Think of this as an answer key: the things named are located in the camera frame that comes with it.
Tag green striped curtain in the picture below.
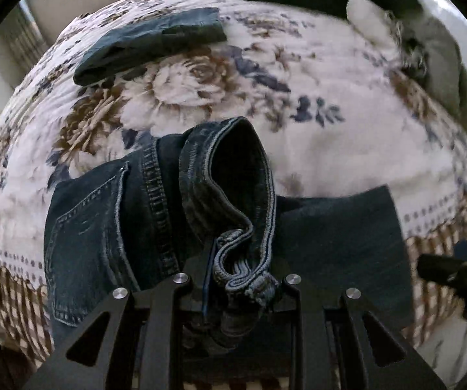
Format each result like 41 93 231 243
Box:
5 0 44 72

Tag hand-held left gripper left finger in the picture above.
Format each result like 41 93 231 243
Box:
24 247 215 390

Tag grey folded towel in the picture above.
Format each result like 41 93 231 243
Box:
399 16 467 124

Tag dark blue jeans pants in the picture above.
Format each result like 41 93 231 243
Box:
44 116 416 352

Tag floral bed quilt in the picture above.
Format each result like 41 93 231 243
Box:
0 0 467 390

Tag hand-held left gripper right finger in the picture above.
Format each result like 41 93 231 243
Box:
273 274 447 390

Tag folded light blue jeans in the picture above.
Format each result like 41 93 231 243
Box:
73 7 228 87

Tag white fringed cloth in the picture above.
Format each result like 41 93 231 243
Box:
345 0 406 49

